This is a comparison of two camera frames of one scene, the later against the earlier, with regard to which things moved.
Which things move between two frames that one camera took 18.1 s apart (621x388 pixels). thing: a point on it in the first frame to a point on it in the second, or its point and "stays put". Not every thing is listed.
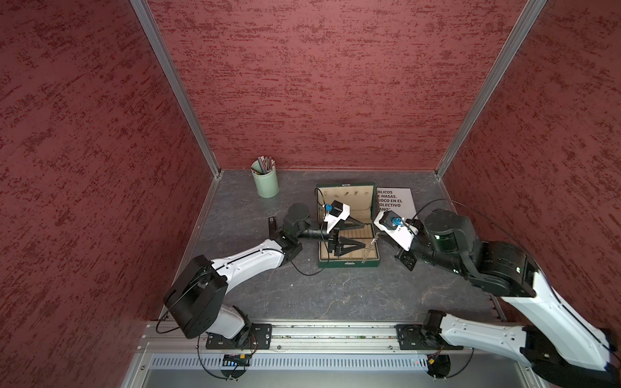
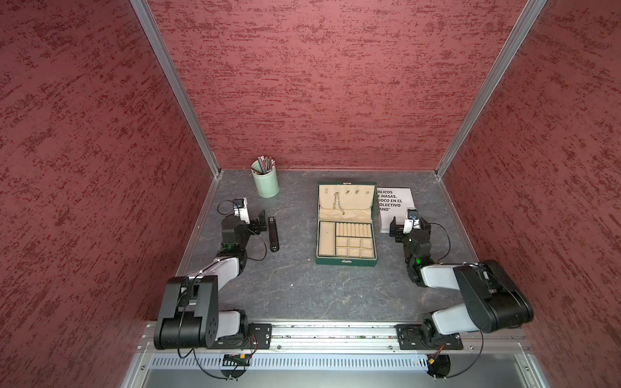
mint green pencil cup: (267, 183) stays put
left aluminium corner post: (145, 13) stays put
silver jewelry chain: (372, 242) to (336, 195)
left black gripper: (339, 249) to (255, 229)
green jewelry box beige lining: (361, 200) stays put
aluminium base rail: (159, 339) stays put
